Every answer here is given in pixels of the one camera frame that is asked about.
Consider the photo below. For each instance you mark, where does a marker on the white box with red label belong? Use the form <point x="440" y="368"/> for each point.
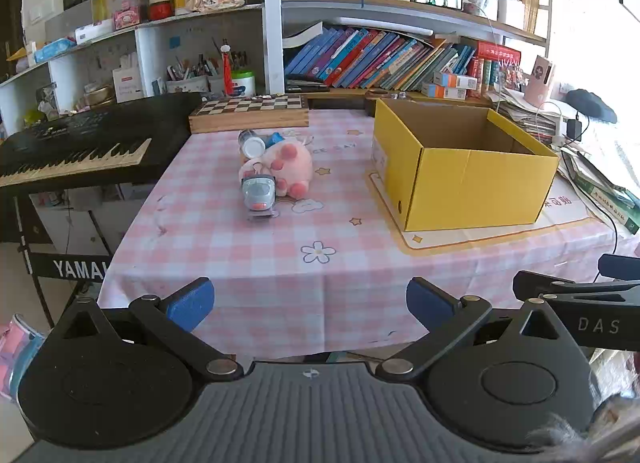
<point x="127" y="85"/>

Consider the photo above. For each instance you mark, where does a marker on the grey furry sleeve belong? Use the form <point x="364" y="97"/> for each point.
<point x="615" y="428"/>

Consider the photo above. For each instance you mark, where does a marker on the pink checkered cloth desktop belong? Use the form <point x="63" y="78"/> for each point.
<point x="225" y="253"/>

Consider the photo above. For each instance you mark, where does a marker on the pink paper bag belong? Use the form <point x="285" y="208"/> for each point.
<point x="539" y="83"/>

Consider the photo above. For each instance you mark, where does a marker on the pink plush pig toy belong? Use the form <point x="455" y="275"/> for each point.
<point x="292" y="165"/>

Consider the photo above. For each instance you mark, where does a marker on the blue tissue pack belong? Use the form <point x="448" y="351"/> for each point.
<point x="52" y="50"/>

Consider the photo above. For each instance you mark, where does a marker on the green books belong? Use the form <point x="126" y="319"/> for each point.
<point x="610" y="198"/>

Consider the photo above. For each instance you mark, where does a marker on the white shelf unit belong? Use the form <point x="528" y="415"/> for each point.
<point x="145" y="43"/>

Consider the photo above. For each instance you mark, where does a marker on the wooden chessboard box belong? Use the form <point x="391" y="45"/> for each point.
<point x="250" y="113"/>

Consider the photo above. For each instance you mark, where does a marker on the yellow cardboard box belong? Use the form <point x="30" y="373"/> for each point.
<point x="475" y="188"/>

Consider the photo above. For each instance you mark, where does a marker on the blue plastic toy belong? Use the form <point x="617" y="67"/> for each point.
<point x="274" y="139"/>

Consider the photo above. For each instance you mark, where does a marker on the stack of papers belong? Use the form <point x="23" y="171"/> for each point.
<point x="525" y="115"/>

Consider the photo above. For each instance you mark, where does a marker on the black cap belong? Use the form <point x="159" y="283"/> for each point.
<point x="592" y="105"/>

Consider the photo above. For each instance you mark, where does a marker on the red thick book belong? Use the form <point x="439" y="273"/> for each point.
<point x="497" y="50"/>

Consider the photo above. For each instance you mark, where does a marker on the black power adapter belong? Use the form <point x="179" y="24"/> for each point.
<point x="574" y="128"/>

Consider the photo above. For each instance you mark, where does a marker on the pink and blue bag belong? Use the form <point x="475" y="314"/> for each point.
<point x="20" y="358"/>

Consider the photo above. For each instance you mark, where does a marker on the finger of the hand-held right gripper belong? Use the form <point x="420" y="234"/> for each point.
<point x="575" y="288"/>
<point x="620" y="267"/>

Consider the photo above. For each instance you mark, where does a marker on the white storage box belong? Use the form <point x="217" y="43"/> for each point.
<point x="511" y="13"/>

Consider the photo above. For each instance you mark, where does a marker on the black keyboard stand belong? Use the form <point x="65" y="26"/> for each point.
<point x="65" y="268"/>

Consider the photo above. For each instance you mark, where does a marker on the orange and white small box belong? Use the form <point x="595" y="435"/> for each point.
<point x="457" y="80"/>
<point x="442" y="91"/>

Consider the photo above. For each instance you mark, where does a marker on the white thick book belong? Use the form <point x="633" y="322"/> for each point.
<point x="302" y="35"/>

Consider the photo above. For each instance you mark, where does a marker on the black electronic keyboard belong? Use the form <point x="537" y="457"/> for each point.
<point x="75" y="138"/>

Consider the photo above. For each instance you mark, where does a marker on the row of colourful books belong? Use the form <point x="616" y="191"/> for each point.
<point x="360" y="58"/>

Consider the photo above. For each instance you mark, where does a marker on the pen holder with pens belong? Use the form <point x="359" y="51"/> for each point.
<point x="192" y="78"/>

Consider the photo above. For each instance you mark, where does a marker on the red figure on stick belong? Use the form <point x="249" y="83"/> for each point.
<point x="227" y="68"/>

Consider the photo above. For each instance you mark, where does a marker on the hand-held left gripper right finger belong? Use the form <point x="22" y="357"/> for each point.
<point x="425" y="300"/>

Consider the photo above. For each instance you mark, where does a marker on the dark blue spray bottle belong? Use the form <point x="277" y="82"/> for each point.
<point x="251" y="145"/>

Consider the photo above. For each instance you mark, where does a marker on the white jar with green lid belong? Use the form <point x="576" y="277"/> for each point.
<point x="243" y="85"/>

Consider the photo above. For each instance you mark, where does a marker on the wooden bookshelf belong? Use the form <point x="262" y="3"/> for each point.
<point x="272" y="18"/>

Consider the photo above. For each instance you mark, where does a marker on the pink small box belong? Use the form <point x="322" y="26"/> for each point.
<point x="127" y="19"/>

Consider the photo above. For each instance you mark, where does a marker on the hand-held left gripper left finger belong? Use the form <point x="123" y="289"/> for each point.
<point x="192" y="300"/>

